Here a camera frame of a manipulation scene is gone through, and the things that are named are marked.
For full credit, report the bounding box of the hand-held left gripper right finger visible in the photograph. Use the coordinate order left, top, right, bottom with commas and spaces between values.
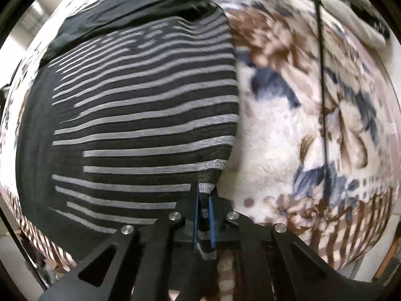
208, 194, 389, 301

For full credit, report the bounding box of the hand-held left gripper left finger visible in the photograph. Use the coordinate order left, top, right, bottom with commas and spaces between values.
38, 182, 202, 301

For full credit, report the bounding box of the black garment with grey stripes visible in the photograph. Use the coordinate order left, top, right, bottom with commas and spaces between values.
16, 0, 240, 261

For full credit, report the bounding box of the floral printed blanket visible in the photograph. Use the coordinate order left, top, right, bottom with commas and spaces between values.
0, 0, 396, 273

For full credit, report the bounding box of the white cloth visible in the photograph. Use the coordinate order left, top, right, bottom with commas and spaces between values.
315, 0, 392, 49

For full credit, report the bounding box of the black cable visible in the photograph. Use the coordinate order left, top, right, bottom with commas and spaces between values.
309, 0, 335, 201

